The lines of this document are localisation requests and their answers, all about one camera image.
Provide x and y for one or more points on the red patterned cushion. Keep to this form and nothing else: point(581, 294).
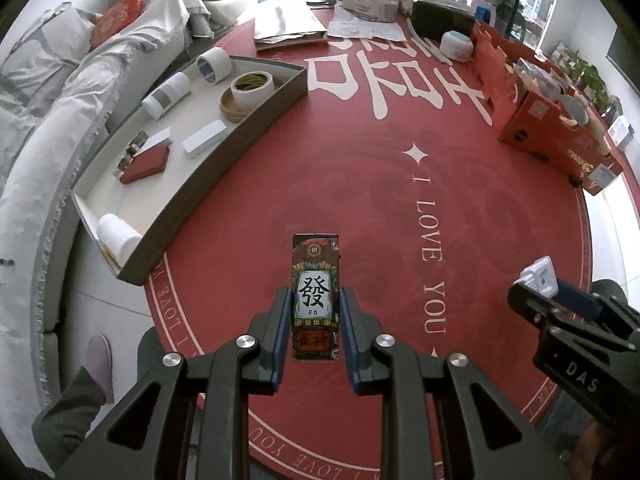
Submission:
point(120, 17)

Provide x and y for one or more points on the grey striped cushion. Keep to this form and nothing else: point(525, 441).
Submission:
point(45, 55)

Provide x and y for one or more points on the plain white pill bottle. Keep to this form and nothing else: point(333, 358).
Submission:
point(117, 235)

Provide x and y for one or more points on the white covered sofa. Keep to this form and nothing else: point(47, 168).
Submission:
point(75, 110)

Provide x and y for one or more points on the black box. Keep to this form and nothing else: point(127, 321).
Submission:
point(440, 17)

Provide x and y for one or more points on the red round tablecloth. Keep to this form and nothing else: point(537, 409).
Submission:
point(375, 185)

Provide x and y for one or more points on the red paper bag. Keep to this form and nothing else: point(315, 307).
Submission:
point(492, 65)

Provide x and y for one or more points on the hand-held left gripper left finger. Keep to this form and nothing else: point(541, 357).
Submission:
point(282, 340)

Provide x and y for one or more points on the yellow tape roll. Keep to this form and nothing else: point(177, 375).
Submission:
point(250, 100)

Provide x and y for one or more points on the white plastic strip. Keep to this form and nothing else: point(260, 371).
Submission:
point(425, 42)

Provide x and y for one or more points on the white power adapter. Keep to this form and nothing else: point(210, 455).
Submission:
point(540, 275)

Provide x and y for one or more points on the dark red box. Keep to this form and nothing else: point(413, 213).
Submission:
point(147, 162)

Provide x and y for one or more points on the white tape roll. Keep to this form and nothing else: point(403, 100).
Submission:
point(220, 62)

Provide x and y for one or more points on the pink slipper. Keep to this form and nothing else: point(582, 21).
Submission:
point(100, 365)

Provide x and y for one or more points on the orange cardboard box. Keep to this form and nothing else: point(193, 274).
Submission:
point(545, 135)

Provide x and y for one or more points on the small white rectangular box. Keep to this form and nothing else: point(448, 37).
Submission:
point(157, 139)
point(205, 139)

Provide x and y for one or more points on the black wall television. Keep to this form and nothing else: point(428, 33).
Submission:
point(627, 50)

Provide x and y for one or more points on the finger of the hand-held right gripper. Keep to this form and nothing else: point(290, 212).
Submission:
point(532, 305)
point(580, 300)

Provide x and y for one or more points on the white bottle grey label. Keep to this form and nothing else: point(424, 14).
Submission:
point(175, 87)

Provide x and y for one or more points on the person's right leg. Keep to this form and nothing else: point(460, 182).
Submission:
point(612, 290)

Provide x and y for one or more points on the white printed paper sheet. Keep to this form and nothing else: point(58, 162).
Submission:
point(360, 27)

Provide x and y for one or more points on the metal watch band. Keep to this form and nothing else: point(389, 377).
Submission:
point(125, 160)

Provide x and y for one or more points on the round patterned tin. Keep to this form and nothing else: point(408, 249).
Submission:
point(372, 7)

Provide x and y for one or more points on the potted green plants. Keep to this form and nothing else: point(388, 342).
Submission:
point(587, 75)

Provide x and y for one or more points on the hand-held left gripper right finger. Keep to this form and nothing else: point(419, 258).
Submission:
point(350, 340)

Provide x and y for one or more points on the printed card box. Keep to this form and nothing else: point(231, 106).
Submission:
point(315, 295)

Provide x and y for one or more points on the grey shallow box tray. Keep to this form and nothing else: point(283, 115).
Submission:
point(200, 105)

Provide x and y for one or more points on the round wooden disc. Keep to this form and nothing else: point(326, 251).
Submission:
point(227, 109)

